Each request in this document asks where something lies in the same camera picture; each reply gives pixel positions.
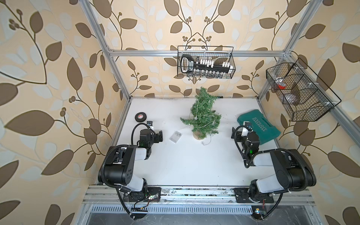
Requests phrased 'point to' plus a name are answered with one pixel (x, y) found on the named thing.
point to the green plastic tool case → (265, 131)
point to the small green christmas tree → (204, 119)
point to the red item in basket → (281, 87)
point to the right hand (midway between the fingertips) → (241, 128)
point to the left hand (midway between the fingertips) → (152, 129)
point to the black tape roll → (140, 116)
